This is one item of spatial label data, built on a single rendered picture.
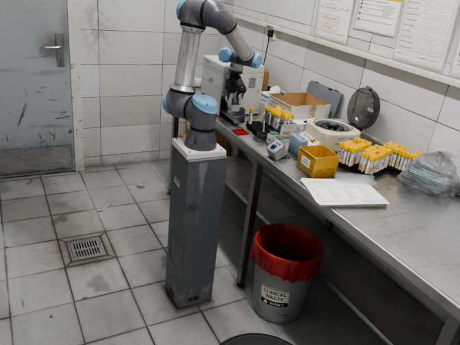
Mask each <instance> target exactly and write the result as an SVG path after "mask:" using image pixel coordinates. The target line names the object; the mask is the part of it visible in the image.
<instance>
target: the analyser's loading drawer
mask: <svg viewBox="0 0 460 345"><path fill-rule="evenodd" d="M220 111H221V112H222V113H223V114H224V115H226V116H227V117H229V118H230V119H231V120H233V121H234V123H244V121H245V116H240V111H232V112H231V114H230V113H228V111H229V108H221V109H220Z"/></svg>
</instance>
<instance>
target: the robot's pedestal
mask: <svg viewBox="0 0 460 345"><path fill-rule="evenodd" d="M227 160H228V157H227V156H220V157H208V158H201V159H189V160H187V159H186V158H185V157H184V156H183V155H182V154H181V153H180V152H179V151H178V150H177V149H176V148H175V147H174V146H173V150H172V175H171V187H170V211H169V224H168V248H167V261H166V284H165V287H166V289H167V291H168V293H169V294H170V297H171V298H172V301H173V303H174V304H175V306H176V308H177V310H179V309H184V308H186V307H191V306H194V305H199V304H201V303H206V302H209V301H211V300H212V289H213V282H214V271H215V265H216V253H217V247H218V236H219V229H220V218H221V211H222V200H223V194H224V188H225V177H226V170H227Z"/></svg>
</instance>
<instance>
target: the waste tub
mask: <svg viewBox="0 0 460 345"><path fill-rule="evenodd" d="M339 159H340V156H339V155H338V154H337V153H335V152H333V151H332V150H331V149H329V148H327V147H326V146H325V145H316V146H300V149H299V153H298V159H297V163H296V167H297V168H299V169H300V170H301V171H303V172H304V173H305V174H306V175H307V176H308V177H310V178H311V179H316V178H323V177H334V175H335V172H336V171H337V166H338V163H339Z"/></svg>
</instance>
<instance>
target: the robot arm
mask: <svg viewBox="0 0 460 345"><path fill-rule="evenodd" d="M176 15H177V18H178V20H179V21H180V27H181V28H182V35H181V42H180V47H179V55H178V60H177V68H176V73H175V81H174V84H173V85H171V86H170V90H167V91H166V92H165V94H164V96H163V100H162V104H163V108H164V110H165V111H166V113H168V114H170V115H172V116H175V117H179V118H182V119H185V120H188V121H190V129H189V132H188V134H187V136H186V138H185V146H186V147H187V148H189V149H192V150H194V151H213V150H214V149H216V145H217V141H216V136H215V132H214V131H215V124H216V113H217V111H218V109H217V102H216V100H215V99H214V98H212V97H210V96H208V95H205V94H194V89H193V87H192V84H193V80H194V72H195V68H196V61H197V56H198V52H199V45H200V40H201V34H202V33H203V32H204V31H205V29H206V27H212V28H214V29H217V30H218V32H219V33H220V34H222V35H224V36H225V38H226V39H227V40H228V42H229V44H230V45H231V47H224V48H222V49H221V50H219V52H218V57H219V59H220V61H221V62H226V63H227V62H230V69H229V72H230V77H229V79H226V80H225V86H226V83H227V87H225V89H226V90H227V96H226V97H225V101H226V102H227V107H228V108H230V107H231V103H232V98H233V94H232V93H234V92H236V93H237V95H236V96H235V99H236V100H237V102H238V103H239V104H241V102H242V99H243V96H244V93H245V92H246V91H247V89H246V86H245V85H244V82H243V81H242V78H241V77H240V75H241V74H242V73H243V70H244V66H248V67H251V68H259V67H260V65H261V61H262V56H261V54H259V53H255V52H254V51H253V49H252V48H251V46H250V44H249V43H248V41H247V40H246V38H245V37H244V34H243V33H242V32H241V30H240V28H239V27H238V22H237V19H236V17H235V16H234V15H233V13H232V12H231V10H230V9H229V8H228V7H227V6H225V5H224V4H223V3H221V2H220V1H218V0H180V1H179V2H178V5H177V10H176Z"/></svg>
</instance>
